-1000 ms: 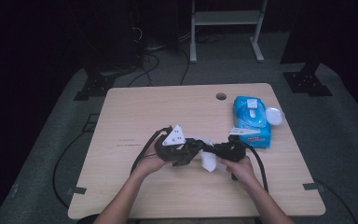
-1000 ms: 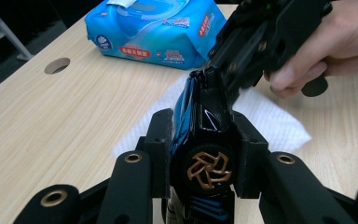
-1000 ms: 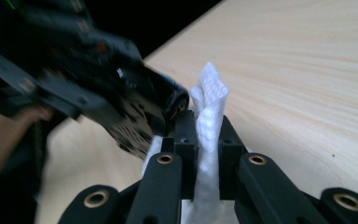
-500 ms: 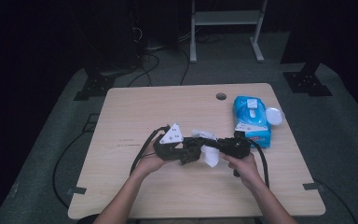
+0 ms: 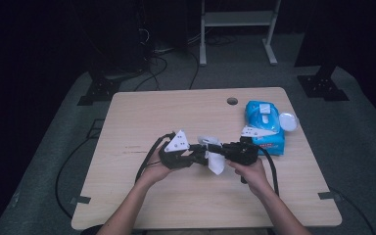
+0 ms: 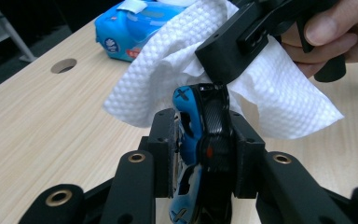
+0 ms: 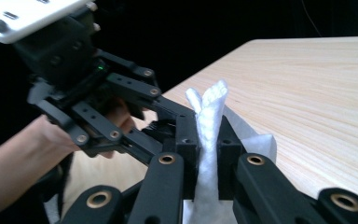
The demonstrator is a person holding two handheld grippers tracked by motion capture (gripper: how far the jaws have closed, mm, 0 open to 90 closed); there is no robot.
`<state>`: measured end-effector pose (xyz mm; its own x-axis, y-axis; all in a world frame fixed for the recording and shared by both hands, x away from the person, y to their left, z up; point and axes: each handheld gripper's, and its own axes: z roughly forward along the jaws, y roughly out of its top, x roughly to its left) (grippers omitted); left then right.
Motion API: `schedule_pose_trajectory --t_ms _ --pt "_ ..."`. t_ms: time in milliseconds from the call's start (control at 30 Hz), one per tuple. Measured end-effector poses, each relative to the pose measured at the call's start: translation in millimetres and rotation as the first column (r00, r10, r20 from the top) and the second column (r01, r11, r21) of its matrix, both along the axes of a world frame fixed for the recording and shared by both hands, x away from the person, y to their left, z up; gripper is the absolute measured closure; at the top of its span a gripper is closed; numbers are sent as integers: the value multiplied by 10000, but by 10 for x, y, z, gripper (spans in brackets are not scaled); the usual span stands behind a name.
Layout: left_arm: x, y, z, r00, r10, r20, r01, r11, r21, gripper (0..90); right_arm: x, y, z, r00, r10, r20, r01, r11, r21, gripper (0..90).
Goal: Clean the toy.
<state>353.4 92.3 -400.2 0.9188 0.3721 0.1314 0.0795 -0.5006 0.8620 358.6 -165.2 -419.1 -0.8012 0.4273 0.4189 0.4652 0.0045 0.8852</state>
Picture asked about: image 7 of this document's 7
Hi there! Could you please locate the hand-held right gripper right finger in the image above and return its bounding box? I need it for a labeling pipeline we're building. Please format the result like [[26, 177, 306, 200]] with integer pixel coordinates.
[[216, 115, 248, 201]]

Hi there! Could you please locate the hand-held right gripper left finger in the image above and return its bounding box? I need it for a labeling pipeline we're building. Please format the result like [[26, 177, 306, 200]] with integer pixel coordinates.
[[174, 113, 200, 200]]

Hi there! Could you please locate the white wet wipe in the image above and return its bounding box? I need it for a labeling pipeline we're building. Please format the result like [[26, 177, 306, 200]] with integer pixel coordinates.
[[182, 78, 278, 224]]

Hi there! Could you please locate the thin hanging cable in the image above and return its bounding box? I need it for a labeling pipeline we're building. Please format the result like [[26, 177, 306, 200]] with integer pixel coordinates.
[[300, 0, 324, 38]]

